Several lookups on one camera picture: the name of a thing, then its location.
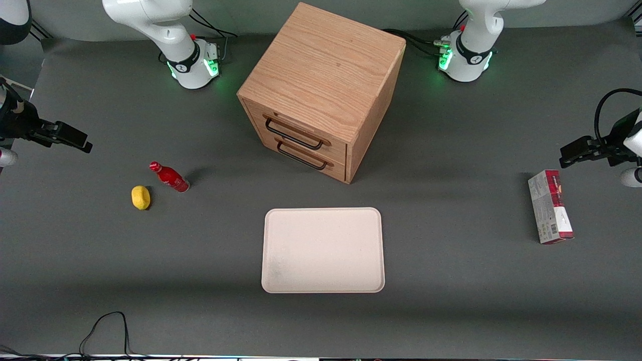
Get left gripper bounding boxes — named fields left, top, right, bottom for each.
left=559, top=108, right=642, bottom=188

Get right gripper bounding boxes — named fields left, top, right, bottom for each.
left=0, top=99, right=94, bottom=167

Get red coke bottle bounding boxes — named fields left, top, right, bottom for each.
left=149, top=161, right=191, bottom=194

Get beige plastic tray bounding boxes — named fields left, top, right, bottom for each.
left=261, top=207, right=386, bottom=294

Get grey and red carton box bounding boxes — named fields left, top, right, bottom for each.
left=528, top=169, right=575, bottom=245

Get yellow lemon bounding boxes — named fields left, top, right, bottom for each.
left=131, top=186, right=151, bottom=211

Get wooden drawer cabinet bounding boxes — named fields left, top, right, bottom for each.
left=237, top=2, right=407, bottom=185

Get black left gripper cable loop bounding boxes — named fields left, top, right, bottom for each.
left=594, top=88, right=642, bottom=147

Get black right arm base cables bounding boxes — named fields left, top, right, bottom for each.
left=189, top=8, right=237, bottom=64

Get black arm base cables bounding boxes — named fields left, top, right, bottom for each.
left=189, top=8, right=237, bottom=64
left=383, top=10, right=468, bottom=57

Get thin black floor cable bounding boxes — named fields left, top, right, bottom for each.
left=0, top=311, right=151, bottom=359

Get black left arm base cables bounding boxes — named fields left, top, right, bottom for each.
left=383, top=10, right=468, bottom=57

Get black drawer handle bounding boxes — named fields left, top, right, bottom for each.
left=264, top=117, right=325, bottom=151
left=276, top=142, right=328, bottom=170

